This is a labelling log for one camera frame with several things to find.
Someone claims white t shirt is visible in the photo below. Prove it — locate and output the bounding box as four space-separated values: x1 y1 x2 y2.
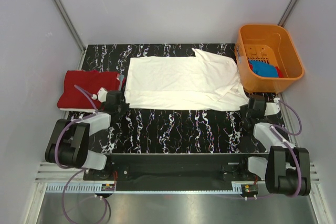
60 108 96 113
124 49 248 111

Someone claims folded white t shirt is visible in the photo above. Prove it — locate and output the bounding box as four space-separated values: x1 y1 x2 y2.
60 108 96 113

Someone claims folded grey t shirt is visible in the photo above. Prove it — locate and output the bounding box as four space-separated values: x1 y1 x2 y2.
117 74 126 100

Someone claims red t shirt in basket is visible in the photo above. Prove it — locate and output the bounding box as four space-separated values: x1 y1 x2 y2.
275 67 283 78

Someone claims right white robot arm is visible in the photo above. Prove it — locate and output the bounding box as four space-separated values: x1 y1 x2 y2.
238 95 311 197

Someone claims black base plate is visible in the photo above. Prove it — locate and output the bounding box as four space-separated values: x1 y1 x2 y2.
83 153 262 188

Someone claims left corner aluminium post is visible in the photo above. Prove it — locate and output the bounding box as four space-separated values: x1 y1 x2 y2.
52 0 86 53

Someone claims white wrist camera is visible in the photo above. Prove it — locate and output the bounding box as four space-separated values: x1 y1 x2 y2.
97 87 108 103
265 98 280 116

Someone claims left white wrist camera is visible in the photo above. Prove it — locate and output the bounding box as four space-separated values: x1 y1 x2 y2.
97 87 108 103

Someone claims orange plastic basket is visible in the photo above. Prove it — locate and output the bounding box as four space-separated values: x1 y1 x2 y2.
235 24 305 93

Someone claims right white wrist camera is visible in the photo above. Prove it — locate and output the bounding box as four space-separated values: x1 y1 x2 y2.
265 98 280 116

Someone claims folded red t shirt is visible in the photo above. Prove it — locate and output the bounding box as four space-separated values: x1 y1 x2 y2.
57 70 119 109

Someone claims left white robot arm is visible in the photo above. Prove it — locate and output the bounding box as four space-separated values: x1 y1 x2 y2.
45 90 129 180

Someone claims blue t shirt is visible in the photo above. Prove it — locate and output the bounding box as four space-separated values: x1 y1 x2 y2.
249 60 279 78

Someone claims grey slotted cable duct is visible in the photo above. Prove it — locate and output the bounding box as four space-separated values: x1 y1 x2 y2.
46 182 243 195

